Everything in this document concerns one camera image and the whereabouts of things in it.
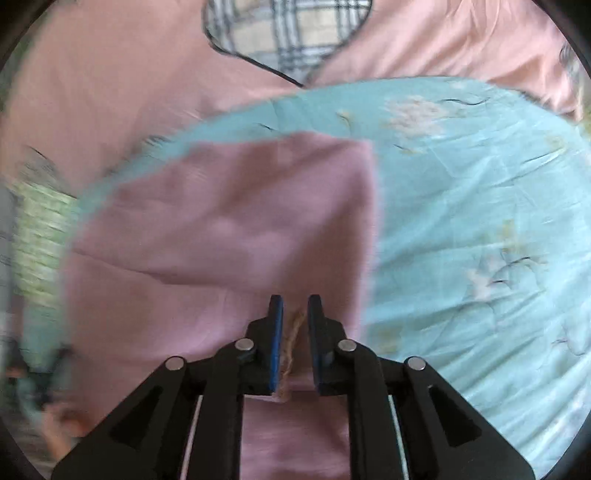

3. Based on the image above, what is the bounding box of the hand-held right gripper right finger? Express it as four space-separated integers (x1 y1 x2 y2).
307 294 536 480

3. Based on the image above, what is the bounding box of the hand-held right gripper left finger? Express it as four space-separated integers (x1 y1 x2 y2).
52 294 284 480

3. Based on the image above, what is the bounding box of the brown twine string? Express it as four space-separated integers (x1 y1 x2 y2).
277 309 308 402

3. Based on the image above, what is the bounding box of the pink knit sweater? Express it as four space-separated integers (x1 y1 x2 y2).
60 131 384 480

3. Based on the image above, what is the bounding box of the teal floral quilt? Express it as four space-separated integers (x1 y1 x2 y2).
74 76 591 480

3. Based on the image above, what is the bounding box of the green checkered pillow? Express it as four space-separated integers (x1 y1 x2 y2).
9 178 79 305

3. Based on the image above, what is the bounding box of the pink quilt with plaid hearts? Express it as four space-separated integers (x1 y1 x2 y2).
0 0 583 185

